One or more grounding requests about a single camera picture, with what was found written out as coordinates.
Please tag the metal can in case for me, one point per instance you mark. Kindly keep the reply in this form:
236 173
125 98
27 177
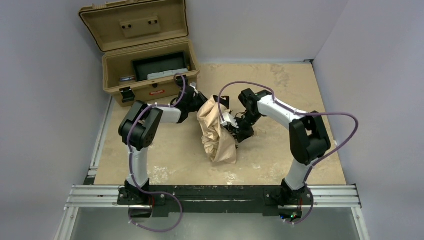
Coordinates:
127 79

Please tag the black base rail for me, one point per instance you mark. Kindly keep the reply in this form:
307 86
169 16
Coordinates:
266 200

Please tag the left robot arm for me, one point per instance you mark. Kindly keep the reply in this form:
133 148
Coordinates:
138 130

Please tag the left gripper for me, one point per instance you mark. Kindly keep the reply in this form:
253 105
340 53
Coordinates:
201 99

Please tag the grey box in case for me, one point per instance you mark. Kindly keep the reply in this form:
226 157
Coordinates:
167 73

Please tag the black tray in case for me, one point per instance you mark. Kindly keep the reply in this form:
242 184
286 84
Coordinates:
149 67

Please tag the beige folding umbrella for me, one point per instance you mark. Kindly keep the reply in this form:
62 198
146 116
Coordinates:
219 145

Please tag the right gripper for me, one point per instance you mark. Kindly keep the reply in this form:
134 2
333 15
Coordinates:
239 131

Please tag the aluminium frame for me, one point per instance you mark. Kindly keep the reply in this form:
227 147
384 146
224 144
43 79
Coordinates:
92 213

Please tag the tan hard case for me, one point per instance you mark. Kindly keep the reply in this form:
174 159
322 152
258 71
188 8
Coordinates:
135 29

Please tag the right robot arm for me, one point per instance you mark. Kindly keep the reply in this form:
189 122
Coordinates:
308 136

